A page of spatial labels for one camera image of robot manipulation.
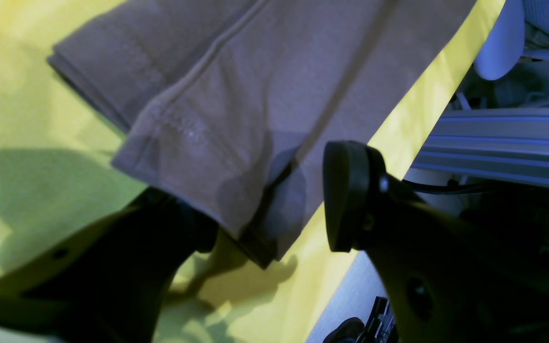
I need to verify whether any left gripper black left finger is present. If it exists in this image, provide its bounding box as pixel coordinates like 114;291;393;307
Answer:
0;188;218;343

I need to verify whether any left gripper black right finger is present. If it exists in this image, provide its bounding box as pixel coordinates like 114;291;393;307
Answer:
323;141;549;343

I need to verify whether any brown T-shirt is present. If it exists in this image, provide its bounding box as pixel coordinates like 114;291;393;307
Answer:
48;0;475;268

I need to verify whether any black shoe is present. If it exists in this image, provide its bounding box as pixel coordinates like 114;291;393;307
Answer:
323;317;365;343

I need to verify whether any yellow tablecloth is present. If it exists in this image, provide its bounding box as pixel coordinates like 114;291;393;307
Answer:
0;0;506;343

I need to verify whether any aluminium table frame rail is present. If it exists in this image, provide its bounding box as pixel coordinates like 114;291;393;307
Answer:
412;107;549;188

